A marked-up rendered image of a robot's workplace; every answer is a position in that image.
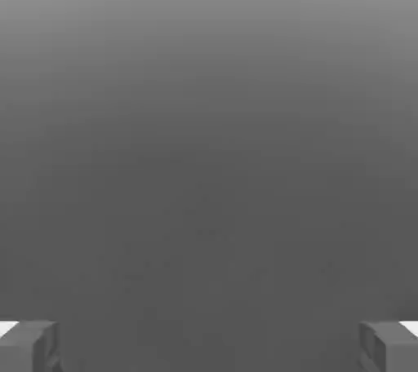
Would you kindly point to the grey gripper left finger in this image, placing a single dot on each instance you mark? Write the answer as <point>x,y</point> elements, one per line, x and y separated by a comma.
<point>23,349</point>

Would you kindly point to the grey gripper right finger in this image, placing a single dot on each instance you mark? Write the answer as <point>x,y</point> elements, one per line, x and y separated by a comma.
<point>395,349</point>

